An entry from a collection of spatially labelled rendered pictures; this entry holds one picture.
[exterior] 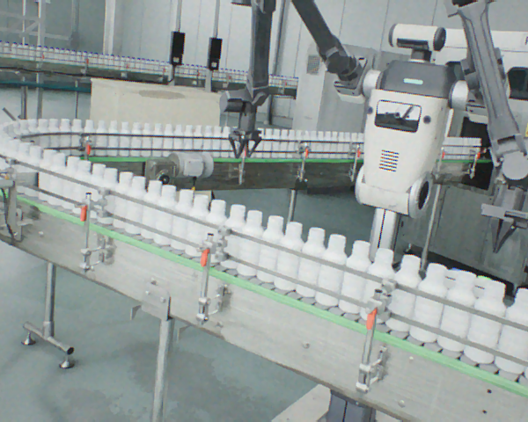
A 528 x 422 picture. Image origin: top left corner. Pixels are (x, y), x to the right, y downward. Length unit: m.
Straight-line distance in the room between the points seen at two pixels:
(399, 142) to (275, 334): 0.76
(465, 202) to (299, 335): 3.90
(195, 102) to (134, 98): 0.64
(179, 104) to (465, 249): 2.86
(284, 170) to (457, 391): 2.43
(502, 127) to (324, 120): 6.10
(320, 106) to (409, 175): 5.56
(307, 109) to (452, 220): 2.94
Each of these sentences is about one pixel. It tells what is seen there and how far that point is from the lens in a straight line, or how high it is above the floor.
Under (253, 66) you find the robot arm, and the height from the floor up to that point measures 1.52.
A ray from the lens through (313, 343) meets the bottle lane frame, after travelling 1.43.
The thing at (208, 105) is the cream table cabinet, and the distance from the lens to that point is 5.87.
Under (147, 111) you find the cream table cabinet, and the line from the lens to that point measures 5.56.
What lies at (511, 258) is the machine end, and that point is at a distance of 5.07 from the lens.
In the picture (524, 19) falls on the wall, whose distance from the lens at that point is 13.62.
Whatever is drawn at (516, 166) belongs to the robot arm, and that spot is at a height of 1.38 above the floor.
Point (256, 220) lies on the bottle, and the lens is 1.49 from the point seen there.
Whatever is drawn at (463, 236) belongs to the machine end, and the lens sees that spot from 5.27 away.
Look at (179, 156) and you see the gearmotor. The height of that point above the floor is 1.03.
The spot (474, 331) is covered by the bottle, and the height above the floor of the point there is 1.06.
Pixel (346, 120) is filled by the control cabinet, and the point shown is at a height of 0.97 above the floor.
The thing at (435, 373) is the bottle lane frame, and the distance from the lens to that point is 1.33.
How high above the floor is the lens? 1.53
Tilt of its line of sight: 14 degrees down
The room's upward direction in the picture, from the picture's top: 8 degrees clockwise
